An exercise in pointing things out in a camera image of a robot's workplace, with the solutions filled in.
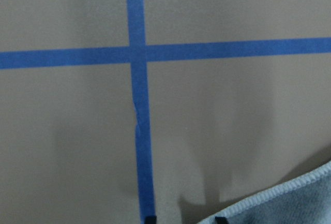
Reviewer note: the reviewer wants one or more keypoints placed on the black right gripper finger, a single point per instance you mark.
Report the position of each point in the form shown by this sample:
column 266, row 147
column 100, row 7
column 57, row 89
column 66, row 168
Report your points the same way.
column 221, row 220

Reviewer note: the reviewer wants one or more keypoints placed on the grey towel with light trim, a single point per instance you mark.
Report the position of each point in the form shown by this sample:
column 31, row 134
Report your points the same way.
column 304, row 199

